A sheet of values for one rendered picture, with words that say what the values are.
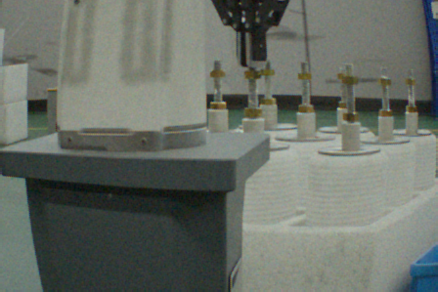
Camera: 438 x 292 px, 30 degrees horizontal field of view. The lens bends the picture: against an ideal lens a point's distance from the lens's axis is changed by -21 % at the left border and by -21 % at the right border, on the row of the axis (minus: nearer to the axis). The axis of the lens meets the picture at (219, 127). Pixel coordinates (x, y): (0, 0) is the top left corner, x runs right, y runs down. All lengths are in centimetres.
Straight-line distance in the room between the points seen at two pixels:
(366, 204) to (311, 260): 8
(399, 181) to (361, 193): 12
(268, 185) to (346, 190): 10
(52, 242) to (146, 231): 6
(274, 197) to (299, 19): 509
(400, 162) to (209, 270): 56
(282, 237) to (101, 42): 47
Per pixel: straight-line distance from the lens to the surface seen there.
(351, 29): 604
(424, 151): 116
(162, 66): 51
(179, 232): 50
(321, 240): 92
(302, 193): 110
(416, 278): 96
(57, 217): 51
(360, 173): 94
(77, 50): 52
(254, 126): 102
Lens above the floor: 35
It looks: 4 degrees down
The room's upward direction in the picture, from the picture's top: 1 degrees counter-clockwise
